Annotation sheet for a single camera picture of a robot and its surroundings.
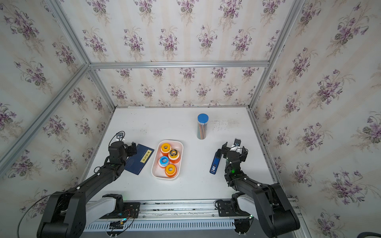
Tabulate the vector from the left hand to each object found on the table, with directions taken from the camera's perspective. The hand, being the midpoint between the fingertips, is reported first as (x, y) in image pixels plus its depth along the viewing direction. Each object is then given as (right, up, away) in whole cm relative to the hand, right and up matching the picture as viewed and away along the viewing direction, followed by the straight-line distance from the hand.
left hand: (126, 144), depth 87 cm
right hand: (+67, -1, -1) cm, 67 cm away
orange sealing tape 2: (+31, -9, -1) cm, 32 cm away
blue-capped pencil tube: (+46, +14, +1) cm, 48 cm away
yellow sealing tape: (+24, -4, +1) cm, 24 cm away
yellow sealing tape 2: (+27, -14, -3) cm, 31 cm away
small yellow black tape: (+29, -6, -1) cm, 30 cm away
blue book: (+6, -12, 0) cm, 13 cm away
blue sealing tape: (+23, -10, +1) cm, 25 cm away
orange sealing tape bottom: (+28, -18, -4) cm, 34 cm away
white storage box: (+20, -16, -3) cm, 26 cm away
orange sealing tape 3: (+21, -12, -1) cm, 24 cm away
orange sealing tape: (+24, -7, +1) cm, 25 cm away
